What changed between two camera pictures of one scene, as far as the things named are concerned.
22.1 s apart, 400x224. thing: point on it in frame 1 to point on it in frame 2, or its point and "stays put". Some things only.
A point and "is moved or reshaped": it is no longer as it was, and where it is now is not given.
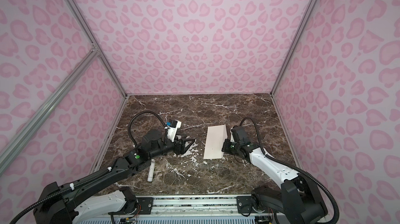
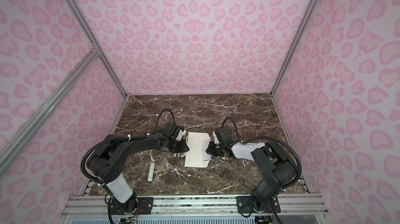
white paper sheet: [215, 136] is moved or reshaped
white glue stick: [151, 172] stays put
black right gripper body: [229, 147] to [219, 148]
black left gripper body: [177, 148] stays put
